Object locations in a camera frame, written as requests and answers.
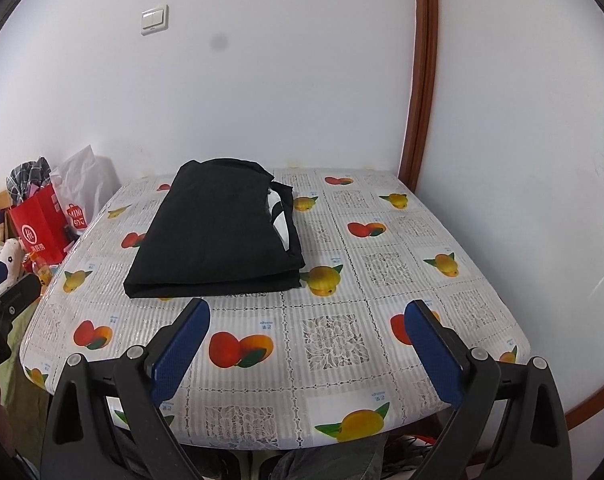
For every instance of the white floral quilt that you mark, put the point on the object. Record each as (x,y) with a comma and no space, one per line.
(9,255)

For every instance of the orange drink bottle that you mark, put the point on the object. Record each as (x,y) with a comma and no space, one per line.
(40,272)

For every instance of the white plastic shopping bag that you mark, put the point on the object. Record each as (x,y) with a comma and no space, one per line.
(86,180)

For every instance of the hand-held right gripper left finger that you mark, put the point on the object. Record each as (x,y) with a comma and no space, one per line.
(181,350)

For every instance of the black white blue jacket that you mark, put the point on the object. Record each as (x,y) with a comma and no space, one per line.
(216,235)

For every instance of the fruit print lace tablecloth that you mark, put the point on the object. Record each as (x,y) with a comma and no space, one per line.
(372,270)

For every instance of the white wall light switch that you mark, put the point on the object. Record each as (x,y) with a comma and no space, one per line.
(154,20)

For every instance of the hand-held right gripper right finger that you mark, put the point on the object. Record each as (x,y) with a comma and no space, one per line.
(432,355)

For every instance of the red paper bag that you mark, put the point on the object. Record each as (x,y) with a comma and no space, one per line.
(36,230)

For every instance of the green blanket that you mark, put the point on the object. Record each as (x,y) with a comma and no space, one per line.
(19,345)

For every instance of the brown wooden baseboard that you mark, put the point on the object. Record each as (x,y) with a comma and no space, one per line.
(597,402)

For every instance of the person's grey pants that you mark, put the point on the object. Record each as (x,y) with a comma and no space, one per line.
(332,460)

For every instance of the grey plaid cloth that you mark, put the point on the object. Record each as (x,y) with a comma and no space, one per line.
(24,175)

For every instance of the brown wooden door frame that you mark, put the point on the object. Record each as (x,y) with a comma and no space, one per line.
(422,85)

